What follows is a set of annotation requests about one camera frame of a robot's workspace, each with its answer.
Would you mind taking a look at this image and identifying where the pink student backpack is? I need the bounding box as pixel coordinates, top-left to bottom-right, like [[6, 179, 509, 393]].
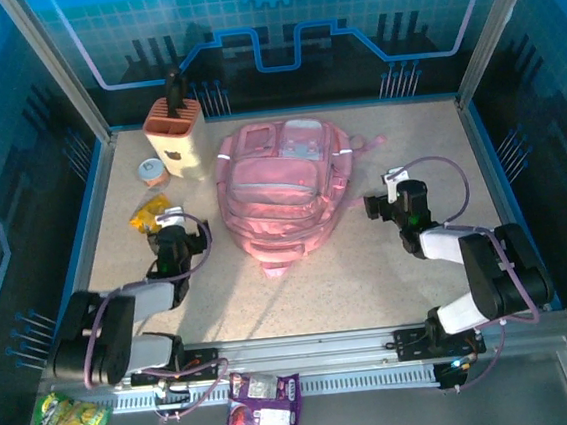
[[210, 109, 400, 284]]

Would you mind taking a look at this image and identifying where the black knife handle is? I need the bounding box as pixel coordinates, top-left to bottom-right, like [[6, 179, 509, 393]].
[[161, 65, 191, 120]]

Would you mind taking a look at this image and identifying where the purple snack bag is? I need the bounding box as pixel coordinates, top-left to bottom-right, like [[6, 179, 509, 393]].
[[218, 365, 306, 425]]

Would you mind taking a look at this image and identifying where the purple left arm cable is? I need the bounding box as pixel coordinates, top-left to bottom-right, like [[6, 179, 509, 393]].
[[68, 207, 234, 425]]

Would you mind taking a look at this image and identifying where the small round tin can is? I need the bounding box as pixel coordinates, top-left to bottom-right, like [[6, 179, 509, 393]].
[[136, 155, 172, 191]]

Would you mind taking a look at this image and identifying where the aluminium mounting rail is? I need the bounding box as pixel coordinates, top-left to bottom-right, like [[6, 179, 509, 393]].
[[35, 308, 567, 404]]

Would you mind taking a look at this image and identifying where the aluminium frame post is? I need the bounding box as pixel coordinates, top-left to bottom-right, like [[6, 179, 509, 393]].
[[0, 0, 117, 152], [446, 0, 553, 109]]

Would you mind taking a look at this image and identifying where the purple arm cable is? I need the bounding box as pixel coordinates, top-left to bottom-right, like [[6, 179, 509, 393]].
[[383, 147, 547, 398], [68, 207, 234, 425]]

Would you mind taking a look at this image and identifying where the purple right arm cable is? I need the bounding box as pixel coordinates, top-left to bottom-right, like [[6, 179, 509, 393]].
[[383, 147, 547, 398]]

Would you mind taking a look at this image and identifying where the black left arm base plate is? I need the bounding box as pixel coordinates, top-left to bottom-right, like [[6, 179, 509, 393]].
[[128, 346, 223, 389]]

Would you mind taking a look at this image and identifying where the slotted grey cable duct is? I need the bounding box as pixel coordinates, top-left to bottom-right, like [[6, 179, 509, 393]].
[[104, 361, 442, 417]]

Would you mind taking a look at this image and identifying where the beige knife block orange top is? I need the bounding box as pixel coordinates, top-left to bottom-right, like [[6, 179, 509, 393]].
[[139, 92, 217, 186]]

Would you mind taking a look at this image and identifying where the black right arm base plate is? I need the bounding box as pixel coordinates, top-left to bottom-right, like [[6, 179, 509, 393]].
[[392, 321, 488, 363]]

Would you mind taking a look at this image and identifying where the yellow snack packet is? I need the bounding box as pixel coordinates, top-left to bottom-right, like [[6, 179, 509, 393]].
[[126, 192, 175, 237]]

